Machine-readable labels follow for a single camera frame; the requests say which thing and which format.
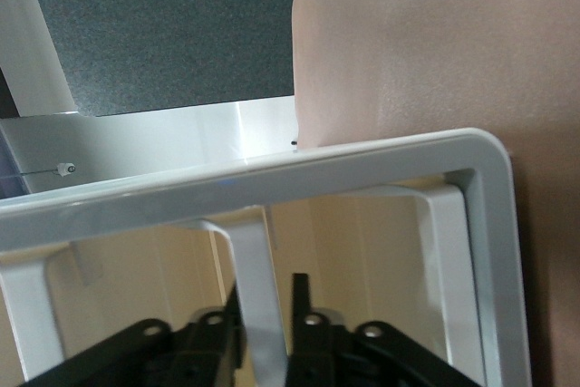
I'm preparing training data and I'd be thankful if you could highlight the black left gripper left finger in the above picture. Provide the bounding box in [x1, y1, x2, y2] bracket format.
[26, 284, 248, 387]

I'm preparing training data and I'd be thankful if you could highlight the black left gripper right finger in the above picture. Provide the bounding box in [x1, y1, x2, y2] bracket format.
[283, 272, 477, 387]

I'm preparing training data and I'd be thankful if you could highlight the white plastic drawer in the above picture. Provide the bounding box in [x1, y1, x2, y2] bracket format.
[289, 180, 478, 365]
[72, 217, 285, 387]
[0, 241, 63, 387]

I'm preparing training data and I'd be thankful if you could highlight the white drawer cabinet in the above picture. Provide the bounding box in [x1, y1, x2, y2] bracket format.
[0, 101, 534, 387]

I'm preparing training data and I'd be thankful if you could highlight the brown table cover sheet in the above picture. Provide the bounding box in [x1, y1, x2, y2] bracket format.
[289, 0, 580, 387]

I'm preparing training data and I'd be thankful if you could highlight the white background beam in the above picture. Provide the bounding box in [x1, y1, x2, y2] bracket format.
[0, 0, 77, 117]

